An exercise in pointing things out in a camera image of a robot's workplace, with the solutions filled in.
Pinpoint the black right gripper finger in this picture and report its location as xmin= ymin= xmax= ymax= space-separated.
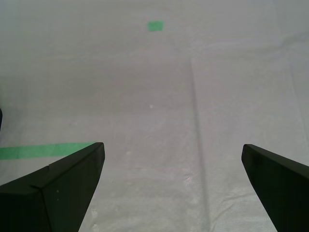
xmin=0 ymin=142 xmax=106 ymax=232
xmin=241 ymin=144 xmax=309 ymax=232

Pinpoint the long green tape strip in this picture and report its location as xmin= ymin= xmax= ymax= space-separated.
xmin=0 ymin=142 xmax=97 ymax=160

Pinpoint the small green tape mark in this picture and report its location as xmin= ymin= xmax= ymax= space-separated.
xmin=147 ymin=20 xmax=165 ymax=32

